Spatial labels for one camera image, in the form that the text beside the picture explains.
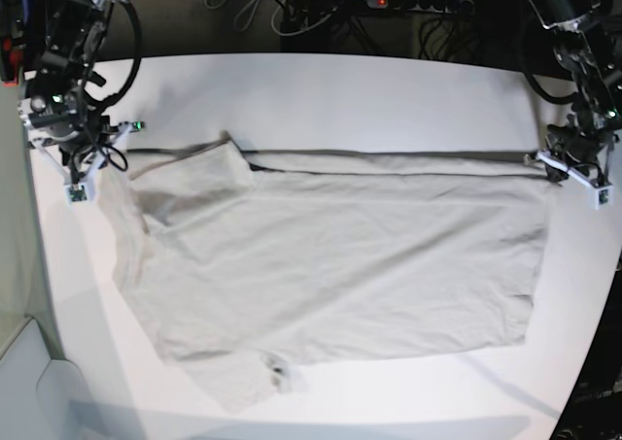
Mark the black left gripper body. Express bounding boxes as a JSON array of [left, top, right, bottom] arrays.
[[545, 114, 621, 183]]

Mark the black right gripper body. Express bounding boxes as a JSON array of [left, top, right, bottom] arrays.
[[17, 93, 128, 172]]

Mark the grey t-shirt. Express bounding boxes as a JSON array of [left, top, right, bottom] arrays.
[[99, 142, 555, 412]]

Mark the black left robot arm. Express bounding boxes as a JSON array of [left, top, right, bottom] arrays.
[[519, 0, 621, 188]]

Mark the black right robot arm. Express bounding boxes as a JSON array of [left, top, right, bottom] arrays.
[[21, 0, 143, 183]]

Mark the red and black clamp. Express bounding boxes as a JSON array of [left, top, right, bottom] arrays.
[[0, 36, 23, 86]]

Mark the black power strip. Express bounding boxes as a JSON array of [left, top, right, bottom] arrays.
[[366, 0, 475, 16]]

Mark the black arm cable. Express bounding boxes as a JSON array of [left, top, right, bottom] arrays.
[[72, 0, 144, 173]]

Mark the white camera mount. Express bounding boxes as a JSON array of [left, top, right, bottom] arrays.
[[523, 151, 614, 210], [28, 121, 146, 204]]

